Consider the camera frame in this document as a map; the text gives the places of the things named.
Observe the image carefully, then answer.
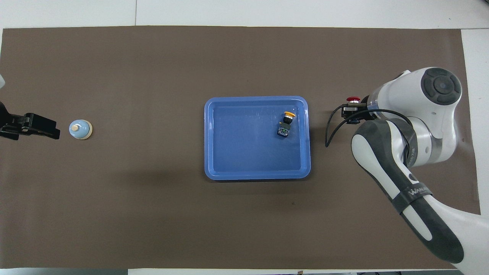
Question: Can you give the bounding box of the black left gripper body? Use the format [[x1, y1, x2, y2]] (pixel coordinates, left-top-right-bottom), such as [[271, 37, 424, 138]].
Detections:
[[0, 113, 58, 137]]

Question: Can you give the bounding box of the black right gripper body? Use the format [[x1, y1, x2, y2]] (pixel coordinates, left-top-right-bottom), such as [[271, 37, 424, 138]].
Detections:
[[347, 102, 372, 122]]

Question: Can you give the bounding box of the red cap push button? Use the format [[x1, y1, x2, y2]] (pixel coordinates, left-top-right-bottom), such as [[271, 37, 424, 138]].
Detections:
[[346, 97, 361, 125]]

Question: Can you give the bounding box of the yellow cap push button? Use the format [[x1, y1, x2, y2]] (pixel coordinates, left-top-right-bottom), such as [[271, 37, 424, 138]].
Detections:
[[277, 111, 296, 138]]

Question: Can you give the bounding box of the light blue desk bell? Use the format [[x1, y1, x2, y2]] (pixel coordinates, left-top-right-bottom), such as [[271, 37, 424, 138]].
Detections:
[[69, 120, 93, 140]]

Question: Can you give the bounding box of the blue plastic tray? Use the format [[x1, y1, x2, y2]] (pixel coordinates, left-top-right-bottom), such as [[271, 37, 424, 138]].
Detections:
[[204, 96, 311, 181]]

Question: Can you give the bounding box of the brown table mat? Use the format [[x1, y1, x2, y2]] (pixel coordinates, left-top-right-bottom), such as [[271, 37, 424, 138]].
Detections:
[[0, 26, 483, 270]]

